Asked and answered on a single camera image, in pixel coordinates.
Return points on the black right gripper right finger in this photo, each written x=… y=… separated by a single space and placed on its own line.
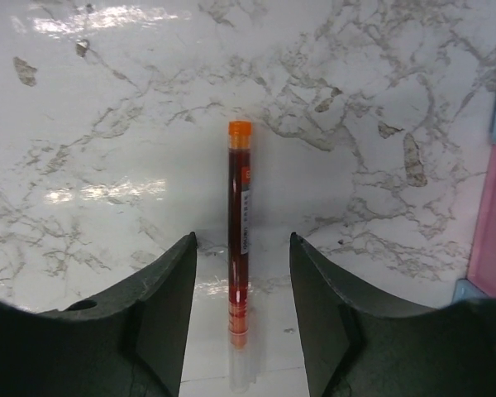
x=359 y=340

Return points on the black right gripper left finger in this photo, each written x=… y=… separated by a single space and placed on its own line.
x=128 y=340

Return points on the orange capped refill pen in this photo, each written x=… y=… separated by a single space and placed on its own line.
x=239 y=135

